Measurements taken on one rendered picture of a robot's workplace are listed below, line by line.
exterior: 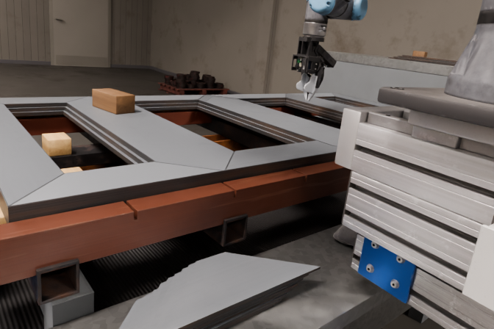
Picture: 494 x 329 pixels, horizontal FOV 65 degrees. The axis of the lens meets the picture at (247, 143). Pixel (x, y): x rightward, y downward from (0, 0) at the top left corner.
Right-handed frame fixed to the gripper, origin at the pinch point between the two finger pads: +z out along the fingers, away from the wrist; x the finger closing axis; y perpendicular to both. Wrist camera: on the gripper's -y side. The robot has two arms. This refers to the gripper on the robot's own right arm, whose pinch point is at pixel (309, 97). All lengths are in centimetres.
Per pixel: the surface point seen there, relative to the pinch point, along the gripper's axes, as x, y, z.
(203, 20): -609, -348, -41
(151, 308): 47, 81, 21
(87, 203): 37, 86, 7
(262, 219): 11.3, 26.7, 35.3
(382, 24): -186, -326, -48
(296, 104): -20.9, -16.7, 7.3
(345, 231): 47, 36, 20
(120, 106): -10, 63, 3
